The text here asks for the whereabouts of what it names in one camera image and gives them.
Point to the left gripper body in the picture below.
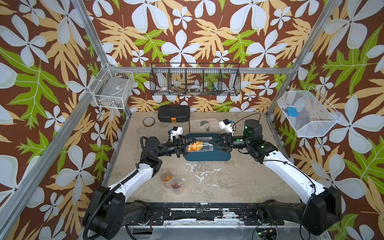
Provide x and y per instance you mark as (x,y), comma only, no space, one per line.
(172,147)

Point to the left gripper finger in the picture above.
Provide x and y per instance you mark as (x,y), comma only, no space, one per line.
(184,140)
(183,152)

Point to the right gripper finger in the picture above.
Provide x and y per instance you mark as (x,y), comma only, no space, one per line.
(219,148)
(217,139)

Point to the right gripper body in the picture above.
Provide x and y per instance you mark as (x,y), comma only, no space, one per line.
(233,142)

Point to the clear jar with cookies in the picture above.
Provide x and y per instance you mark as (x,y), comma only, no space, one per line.
(200,146)

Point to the clear jar brown cookies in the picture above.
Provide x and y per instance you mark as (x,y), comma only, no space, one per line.
(177,185)

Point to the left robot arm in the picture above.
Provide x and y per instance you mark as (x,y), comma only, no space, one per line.
(106,212)

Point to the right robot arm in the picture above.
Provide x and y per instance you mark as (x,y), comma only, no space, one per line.
(320,207)

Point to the clear jar orange cookies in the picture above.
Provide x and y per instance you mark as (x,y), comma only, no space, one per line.
(166,177)

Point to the teal plastic tray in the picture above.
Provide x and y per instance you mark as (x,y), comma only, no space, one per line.
(206,155)

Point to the black tool case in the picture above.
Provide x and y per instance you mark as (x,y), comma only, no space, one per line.
(174,114)

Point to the brown tape roll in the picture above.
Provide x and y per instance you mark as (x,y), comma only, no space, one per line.
(149,122)

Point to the blue object in basket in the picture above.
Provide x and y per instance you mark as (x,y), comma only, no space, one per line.
(292,112)

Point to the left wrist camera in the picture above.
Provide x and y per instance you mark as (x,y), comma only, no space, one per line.
(175,132)

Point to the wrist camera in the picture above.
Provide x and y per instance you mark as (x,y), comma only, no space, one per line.
(226,125)
(175,132)

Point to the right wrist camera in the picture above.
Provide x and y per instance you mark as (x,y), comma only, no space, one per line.
(226,125)

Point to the black wire basket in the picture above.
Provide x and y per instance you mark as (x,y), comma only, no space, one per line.
(207,79)

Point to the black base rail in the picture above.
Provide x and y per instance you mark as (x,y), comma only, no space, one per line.
(140,213)

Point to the white wire basket right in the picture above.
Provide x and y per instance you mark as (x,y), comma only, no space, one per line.
(316,115)

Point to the white wire basket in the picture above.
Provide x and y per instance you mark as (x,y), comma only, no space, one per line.
(316,115)
(111,87)

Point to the white wire basket left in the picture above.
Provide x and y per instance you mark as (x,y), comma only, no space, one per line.
(111,87)

